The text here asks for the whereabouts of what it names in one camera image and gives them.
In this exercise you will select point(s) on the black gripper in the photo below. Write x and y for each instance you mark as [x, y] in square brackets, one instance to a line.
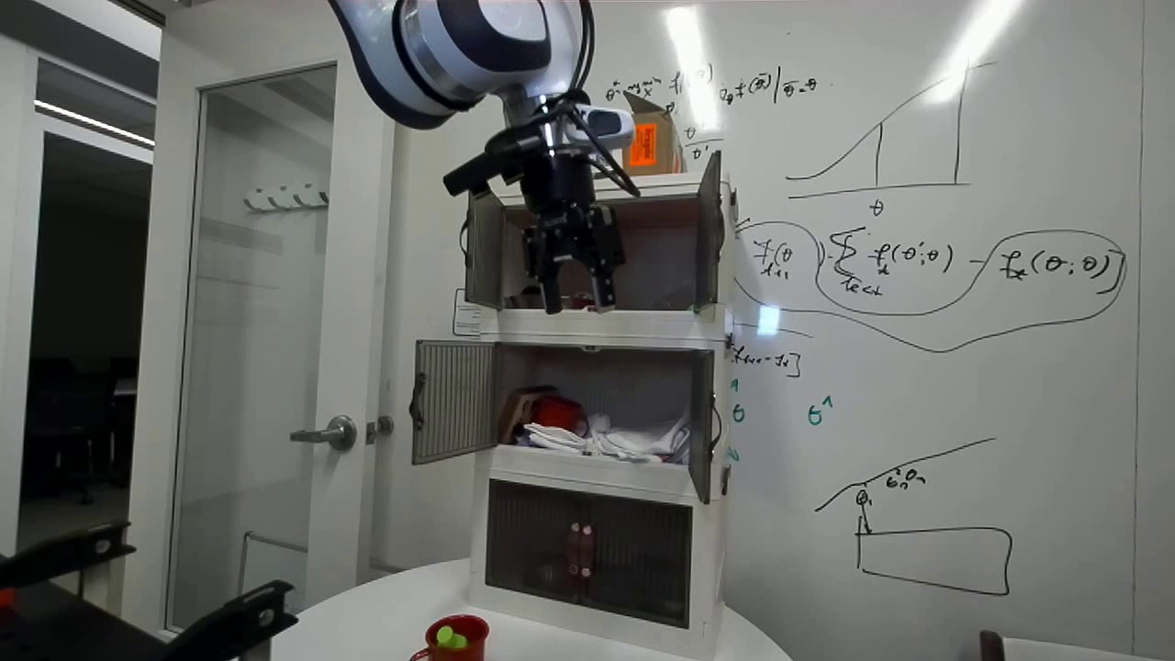
[572, 202]

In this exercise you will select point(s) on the wall coat hook rack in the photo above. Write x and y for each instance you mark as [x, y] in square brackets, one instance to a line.
[283, 201]

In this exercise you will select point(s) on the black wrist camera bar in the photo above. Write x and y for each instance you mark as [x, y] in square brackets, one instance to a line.
[482, 168]

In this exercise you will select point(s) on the green ball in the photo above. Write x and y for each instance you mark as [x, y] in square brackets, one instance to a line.
[451, 636]

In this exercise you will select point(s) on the red cup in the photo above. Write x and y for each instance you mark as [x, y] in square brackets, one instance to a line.
[473, 639]

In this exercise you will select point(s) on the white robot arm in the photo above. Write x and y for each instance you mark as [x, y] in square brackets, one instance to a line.
[452, 51]

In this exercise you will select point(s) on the white crumpled cloths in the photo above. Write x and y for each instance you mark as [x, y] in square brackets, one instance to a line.
[610, 442]

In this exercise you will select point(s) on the brown wooden box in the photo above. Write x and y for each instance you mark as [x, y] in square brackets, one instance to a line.
[516, 418]

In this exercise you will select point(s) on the red mug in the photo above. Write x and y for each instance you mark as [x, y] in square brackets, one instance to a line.
[559, 409]

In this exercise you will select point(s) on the white three-tier cabinet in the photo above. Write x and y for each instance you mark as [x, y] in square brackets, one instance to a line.
[602, 330]

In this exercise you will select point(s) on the white room door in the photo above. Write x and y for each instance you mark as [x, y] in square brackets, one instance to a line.
[259, 369]

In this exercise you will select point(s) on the cardboard box with labels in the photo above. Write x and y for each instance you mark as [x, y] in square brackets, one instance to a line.
[660, 142]

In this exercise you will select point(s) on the white paper note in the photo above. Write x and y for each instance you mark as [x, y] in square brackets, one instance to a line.
[477, 322]

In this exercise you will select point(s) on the black metal bar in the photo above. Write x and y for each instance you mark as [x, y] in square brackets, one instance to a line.
[232, 618]
[67, 551]

